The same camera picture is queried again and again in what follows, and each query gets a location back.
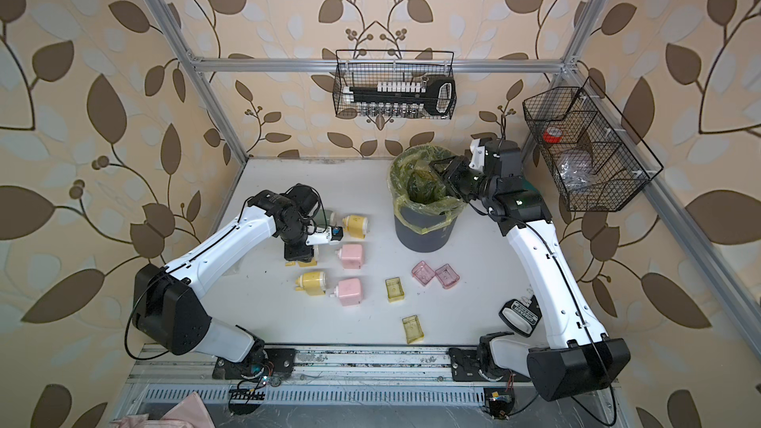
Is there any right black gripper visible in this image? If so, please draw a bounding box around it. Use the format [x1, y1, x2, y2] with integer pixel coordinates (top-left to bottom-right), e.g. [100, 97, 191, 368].
[433, 155, 497, 204]

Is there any yellow sharpener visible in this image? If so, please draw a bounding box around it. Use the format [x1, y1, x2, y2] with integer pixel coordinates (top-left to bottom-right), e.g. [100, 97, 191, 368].
[285, 258, 317, 268]
[295, 271, 327, 296]
[342, 214, 369, 240]

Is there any yellow sharpener front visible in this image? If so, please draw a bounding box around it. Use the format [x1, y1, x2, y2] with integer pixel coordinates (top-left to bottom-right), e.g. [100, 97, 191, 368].
[295, 271, 327, 296]

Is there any pink sharpener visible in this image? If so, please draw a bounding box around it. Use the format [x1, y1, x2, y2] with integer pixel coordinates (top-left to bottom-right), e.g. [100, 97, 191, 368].
[337, 243, 365, 269]
[332, 277, 363, 307]

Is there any pink sharpener front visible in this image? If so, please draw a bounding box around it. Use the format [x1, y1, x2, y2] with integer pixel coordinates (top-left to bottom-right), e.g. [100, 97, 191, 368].
[332, 277, 363, 307]

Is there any pink transparent shavings tray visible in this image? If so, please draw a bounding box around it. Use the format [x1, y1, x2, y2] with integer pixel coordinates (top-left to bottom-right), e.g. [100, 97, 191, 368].
[411, 262, 436, 287]

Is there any yellow transparent shavings tray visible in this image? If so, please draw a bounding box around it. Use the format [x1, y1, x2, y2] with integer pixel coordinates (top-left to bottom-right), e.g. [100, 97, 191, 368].
[384, 277, 405, 303]

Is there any green pencil sharpener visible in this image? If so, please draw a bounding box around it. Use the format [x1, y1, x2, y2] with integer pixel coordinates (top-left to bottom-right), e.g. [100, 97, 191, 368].
[325, 210, 336, 229]

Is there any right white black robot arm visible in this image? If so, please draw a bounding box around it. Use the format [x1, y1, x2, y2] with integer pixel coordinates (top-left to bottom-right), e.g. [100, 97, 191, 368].
[429, 139, 631, 401]

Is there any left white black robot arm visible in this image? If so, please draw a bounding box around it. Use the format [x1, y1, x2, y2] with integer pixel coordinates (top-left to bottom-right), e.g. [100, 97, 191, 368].
[127, 184, 344, 370]

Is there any green plastic bin liner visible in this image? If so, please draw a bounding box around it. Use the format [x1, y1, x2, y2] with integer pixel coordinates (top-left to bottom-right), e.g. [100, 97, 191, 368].
[388, 144, 465, 215]

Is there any grey trash bin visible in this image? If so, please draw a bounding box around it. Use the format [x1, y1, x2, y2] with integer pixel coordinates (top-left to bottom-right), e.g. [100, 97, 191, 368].
[394, 202, 459, 254]

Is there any socket set holder black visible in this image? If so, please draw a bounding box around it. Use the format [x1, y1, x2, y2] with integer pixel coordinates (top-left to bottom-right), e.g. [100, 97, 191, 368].
[333, 76, 457, 119]

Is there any clear plastic bag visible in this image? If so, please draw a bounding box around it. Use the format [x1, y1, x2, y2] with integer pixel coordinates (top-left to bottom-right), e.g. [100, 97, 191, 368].
[558, 149, 596, 191]

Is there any pink cloth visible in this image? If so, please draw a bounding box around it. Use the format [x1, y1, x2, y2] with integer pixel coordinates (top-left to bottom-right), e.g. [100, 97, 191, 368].
[109, 392, 215, 428]

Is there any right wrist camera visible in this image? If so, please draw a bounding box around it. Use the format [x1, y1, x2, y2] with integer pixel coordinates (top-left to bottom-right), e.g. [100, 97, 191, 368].
[469, 138, 491, 174]

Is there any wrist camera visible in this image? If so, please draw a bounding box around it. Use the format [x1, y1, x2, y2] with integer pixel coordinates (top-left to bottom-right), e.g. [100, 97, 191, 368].
[469, 138, 491, 174]
[306, 226, 344, 247]

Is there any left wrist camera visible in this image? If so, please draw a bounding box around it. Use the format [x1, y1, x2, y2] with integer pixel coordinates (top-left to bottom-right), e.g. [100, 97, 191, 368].
[306, 226, 344, 247]

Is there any black wire basket back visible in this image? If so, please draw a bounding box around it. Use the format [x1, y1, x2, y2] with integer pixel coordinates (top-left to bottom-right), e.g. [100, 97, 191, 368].
[332, 49, 457, 120]

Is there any black wire basket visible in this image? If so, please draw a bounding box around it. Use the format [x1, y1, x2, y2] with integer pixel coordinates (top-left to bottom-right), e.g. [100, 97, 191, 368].
[332, 49, 457, 120]
[522, 77, 664, 212]

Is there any black wire basket right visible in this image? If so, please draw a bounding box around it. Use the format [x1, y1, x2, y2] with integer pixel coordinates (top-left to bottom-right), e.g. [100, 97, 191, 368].
[522, 77, 664, 212]

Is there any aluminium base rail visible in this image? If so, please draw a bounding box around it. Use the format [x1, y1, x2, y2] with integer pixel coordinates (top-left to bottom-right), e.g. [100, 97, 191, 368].
[126, 345, 531, 388]

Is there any slotted grey cable duct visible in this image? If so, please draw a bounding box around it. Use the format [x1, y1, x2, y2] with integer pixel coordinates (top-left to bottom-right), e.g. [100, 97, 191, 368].
[142, 384, 486, 407]

